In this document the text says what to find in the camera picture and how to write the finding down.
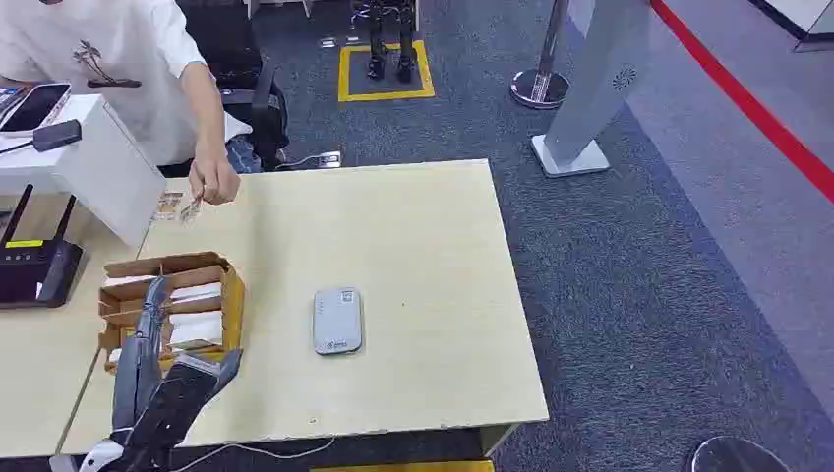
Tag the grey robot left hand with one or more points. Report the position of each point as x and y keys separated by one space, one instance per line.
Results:
x=140 y=384

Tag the person's hand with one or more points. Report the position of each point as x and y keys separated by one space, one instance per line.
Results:
x=215 y=179

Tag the printed card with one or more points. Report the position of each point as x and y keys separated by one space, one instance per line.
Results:
x=169 y=206
x=191 y=210

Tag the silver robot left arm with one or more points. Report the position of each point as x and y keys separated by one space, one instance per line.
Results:
x=98 y=457

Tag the white card stack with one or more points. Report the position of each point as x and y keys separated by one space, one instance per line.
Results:
x=195 y=292
x=195 y=328
x=124 y=281

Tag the black office chair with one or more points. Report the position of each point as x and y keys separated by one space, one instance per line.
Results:
x=251 y=85

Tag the white power strip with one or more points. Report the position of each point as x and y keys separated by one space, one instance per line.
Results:
x=324 y=159

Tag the wooden card box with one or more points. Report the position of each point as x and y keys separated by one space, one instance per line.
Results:
x=231 y=300

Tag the black router with antennas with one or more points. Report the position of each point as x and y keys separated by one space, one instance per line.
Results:
x=36 y=270

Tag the person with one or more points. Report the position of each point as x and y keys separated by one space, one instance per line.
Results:
x=117 y=52

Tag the black power adapter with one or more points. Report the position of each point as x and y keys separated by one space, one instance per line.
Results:
x=57 y=135

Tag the grey card reader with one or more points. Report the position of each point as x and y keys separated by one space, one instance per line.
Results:
x=337 y=320

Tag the smartphone with white case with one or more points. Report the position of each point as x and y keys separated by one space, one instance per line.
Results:
x=36 y=107

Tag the black robot legs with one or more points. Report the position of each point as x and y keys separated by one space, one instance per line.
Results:
x=391 y=45

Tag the yellow floor tape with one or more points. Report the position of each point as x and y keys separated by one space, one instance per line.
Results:
x=404 y=466

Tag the white kiosk stand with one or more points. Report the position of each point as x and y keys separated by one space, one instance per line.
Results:
x=589 y=85

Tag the chrome stanchion base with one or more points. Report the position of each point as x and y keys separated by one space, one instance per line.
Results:
x=736 y=456

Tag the chrome stanchion post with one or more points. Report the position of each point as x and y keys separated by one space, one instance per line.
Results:
x=541 y=81

